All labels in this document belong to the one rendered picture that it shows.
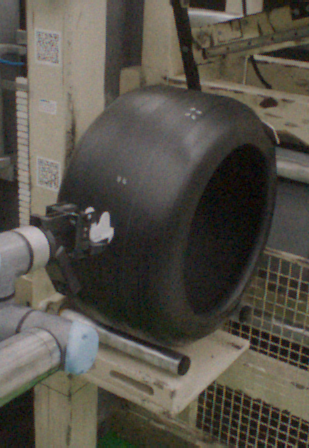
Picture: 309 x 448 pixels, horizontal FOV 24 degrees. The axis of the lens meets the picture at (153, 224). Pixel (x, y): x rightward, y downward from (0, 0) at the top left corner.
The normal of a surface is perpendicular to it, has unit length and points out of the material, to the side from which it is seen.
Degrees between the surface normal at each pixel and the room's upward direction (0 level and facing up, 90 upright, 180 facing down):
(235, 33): 90
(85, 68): 90
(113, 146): 44
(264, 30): 90
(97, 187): 63
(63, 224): 90
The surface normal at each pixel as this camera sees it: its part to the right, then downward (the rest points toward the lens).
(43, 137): -0.55, 0.30
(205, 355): 0.05, -0.92
